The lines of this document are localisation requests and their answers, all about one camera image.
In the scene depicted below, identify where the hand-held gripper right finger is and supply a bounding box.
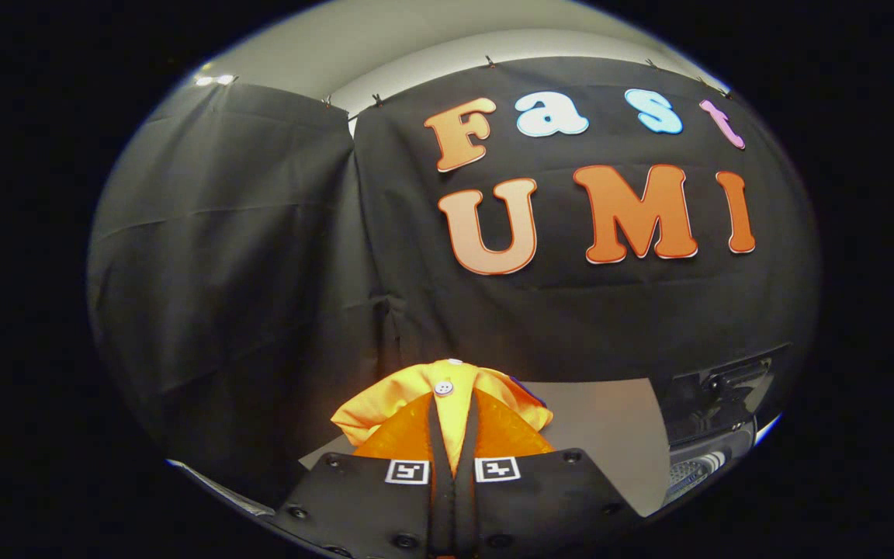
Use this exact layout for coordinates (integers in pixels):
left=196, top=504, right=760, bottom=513
left=455, top=390, right=643, bottom=559

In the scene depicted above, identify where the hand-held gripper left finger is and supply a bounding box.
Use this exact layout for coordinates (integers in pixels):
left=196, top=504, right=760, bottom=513
left=271, top=392, right=456, bottom=559

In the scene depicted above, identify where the orange yellow shirt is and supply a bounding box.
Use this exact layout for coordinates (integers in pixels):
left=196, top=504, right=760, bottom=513
left=330, top=358, right=555, bottom=476

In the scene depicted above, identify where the black washing machine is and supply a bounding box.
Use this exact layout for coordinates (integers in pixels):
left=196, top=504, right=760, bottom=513
left=660, top=344, right=795, bottom=507

